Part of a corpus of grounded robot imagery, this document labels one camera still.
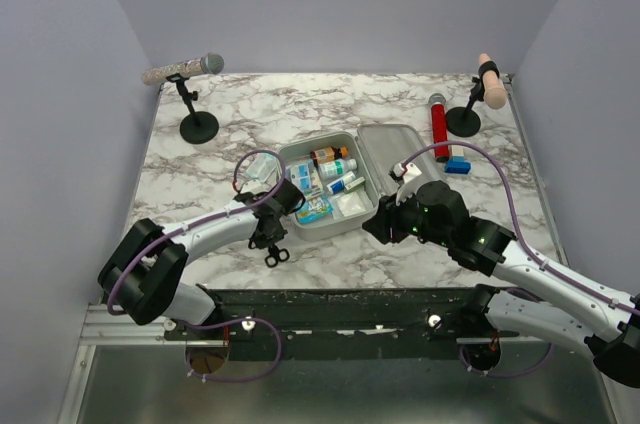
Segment white green medicine bottle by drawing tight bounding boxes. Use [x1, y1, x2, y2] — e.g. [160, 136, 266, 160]
[318, 159, 358, 179]

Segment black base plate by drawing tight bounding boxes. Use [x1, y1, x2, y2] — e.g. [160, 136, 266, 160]
[164, 285, 516, 370]

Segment white gauze pad pack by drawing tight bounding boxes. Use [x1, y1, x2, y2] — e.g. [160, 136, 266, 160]
[335, 192, 371, 217]

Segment glitter microphone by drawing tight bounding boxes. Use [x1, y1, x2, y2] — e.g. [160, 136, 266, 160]
[141, 53, 225, 86]

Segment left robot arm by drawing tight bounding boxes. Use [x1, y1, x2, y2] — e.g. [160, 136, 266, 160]
[97, 179, 305, 339]

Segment left black mic stand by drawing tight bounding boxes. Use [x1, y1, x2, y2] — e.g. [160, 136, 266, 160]
[166, 73, 219, 145]

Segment red toy microphone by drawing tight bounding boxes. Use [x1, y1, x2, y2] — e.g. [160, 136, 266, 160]
[428, 93, 450, 163]

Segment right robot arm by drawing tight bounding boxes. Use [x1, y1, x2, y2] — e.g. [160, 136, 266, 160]
[362, 181, 639, 388]

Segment black mic stand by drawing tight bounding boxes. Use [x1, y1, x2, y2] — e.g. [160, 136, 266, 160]
[445, 77, 485, 138]
[166, 73, 219, 145]

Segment grey medicine kit case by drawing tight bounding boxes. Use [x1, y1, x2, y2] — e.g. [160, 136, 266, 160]
[278, 124, 426, 241]

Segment blue white wipes packet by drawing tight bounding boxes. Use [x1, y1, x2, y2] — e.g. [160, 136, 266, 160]
[288, 163, 313, 192]

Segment beige wooden microphone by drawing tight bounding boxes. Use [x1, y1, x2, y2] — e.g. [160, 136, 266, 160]
[481, 70, 507, 109]

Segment cotton swab bag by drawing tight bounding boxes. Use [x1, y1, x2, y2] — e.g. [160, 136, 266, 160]
[296, 194, 333, 225]

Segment amber medicine bottle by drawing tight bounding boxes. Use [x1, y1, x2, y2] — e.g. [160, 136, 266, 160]
[310, 146, 349, 167]

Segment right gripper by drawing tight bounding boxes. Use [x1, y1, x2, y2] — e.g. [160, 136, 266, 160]
[361, 183, 452, 247]

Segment black handled scissors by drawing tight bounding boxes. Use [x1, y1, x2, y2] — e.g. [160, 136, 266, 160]
[264, 245, 290, 268]

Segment green medicine box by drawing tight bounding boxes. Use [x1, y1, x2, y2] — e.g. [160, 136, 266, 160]
[344, 177, 366, 193]

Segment right black mic stand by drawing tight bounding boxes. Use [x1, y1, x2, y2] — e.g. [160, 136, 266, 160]
[445, 77, 485, 138]

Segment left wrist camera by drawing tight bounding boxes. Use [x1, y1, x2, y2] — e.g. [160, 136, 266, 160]
[237, 180, 267, 195]

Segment blue toy brick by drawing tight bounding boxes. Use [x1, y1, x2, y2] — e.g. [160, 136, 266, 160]
[444, 157, 471, 175]

